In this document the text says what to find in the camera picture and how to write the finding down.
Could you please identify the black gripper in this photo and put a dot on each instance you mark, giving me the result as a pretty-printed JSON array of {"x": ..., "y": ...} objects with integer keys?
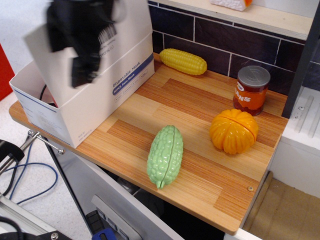
[{"x": 77, "y": 24}]

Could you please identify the white cardboard mask box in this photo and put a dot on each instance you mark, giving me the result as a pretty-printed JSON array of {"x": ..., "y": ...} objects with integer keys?
[{"x": 44, "y": 90}]

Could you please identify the black aluminium extrusion block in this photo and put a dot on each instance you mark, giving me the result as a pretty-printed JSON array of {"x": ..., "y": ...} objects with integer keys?
[{"x": 84, "y": 69}]

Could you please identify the red panel at left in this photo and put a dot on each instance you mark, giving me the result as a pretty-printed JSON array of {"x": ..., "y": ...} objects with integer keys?
[{"x": 6, "y": 74}]

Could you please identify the yellow toy corn cob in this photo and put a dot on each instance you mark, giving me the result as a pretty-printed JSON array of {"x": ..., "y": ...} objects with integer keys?
[{"x": 184, "y": 62}]

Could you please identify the green toy bitter gourd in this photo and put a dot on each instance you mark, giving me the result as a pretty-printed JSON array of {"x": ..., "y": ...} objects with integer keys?
[{"x": 165, "y": 156}]

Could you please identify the orange beans can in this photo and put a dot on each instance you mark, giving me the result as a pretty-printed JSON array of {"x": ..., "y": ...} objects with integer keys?
[{"x": 251, "y": 88}]

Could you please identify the orange toy pumpkin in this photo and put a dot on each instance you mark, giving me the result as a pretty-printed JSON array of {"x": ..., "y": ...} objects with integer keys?
[{"x": 233, "y": 131}]

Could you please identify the metal clamp with black handle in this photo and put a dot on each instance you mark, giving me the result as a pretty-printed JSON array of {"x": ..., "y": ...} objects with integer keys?
[{"x": 16, "y": 153}]

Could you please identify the wooden wall shelf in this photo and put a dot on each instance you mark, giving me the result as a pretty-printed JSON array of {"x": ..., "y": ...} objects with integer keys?
[{"x": 262, "y": 18}]

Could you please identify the black vertical post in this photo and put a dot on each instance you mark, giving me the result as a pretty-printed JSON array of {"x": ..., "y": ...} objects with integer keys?
[{"x": 308, "y": 53}]

